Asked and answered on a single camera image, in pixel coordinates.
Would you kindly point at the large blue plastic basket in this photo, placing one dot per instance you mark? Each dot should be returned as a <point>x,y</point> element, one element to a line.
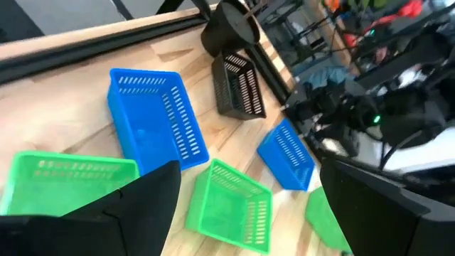
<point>156,117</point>

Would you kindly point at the blue cloth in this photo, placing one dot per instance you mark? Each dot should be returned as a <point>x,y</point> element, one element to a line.
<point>327,76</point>

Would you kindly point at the black machine with green light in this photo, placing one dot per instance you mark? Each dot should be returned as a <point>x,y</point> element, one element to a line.
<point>401,124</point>

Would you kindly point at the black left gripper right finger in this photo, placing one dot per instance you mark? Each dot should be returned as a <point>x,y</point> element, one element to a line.
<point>377,220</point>

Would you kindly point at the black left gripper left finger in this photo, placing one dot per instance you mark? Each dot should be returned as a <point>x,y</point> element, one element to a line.
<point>106,231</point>

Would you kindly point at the red cloth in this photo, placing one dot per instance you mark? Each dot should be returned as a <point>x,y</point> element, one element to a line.
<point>409,9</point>

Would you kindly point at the black table edge rail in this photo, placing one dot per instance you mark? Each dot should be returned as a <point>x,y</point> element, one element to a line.
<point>89,46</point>
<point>270,78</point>

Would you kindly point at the large green plastic basket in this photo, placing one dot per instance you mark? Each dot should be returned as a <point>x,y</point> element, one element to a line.
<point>53,188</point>

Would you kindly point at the small blue plastic basket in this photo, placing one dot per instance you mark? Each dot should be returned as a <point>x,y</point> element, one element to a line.
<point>284,156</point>

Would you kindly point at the black plastic basket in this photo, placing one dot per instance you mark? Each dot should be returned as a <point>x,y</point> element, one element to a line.
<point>220,89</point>

